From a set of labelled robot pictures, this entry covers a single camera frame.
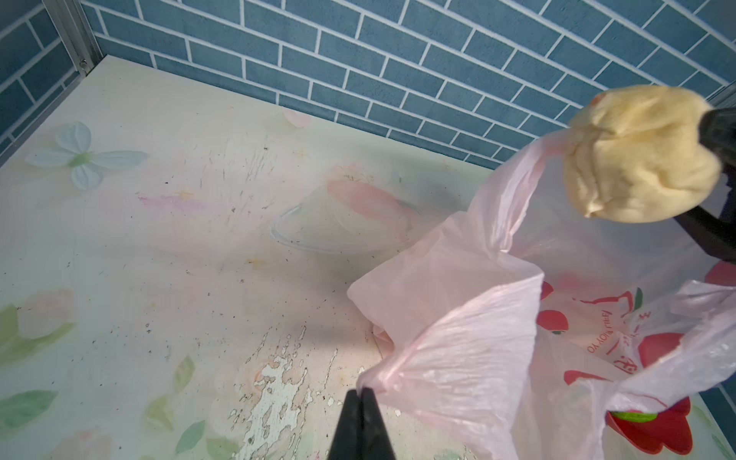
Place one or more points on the cream fake peeled fruit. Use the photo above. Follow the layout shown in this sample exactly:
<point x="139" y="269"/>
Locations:
<point x="634" y="155"/>

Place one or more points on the red flower-shaped plate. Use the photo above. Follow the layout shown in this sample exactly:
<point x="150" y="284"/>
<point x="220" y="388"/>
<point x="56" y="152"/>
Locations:
<point x="670" y="431"/>

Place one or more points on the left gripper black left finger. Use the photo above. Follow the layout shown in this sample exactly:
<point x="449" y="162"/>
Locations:
<point x="346" y="444"/>

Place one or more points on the pink plastic bag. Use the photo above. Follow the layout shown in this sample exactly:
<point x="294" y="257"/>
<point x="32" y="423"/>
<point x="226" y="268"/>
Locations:
<point x="517" y="325"/>

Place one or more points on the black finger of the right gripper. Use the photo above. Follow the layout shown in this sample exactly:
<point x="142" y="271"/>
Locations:
<point x="717" y="133"/>
<point x="714" y="236"/>

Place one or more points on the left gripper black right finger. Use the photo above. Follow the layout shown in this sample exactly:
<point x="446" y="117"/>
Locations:
<point x="375" y="441"/>

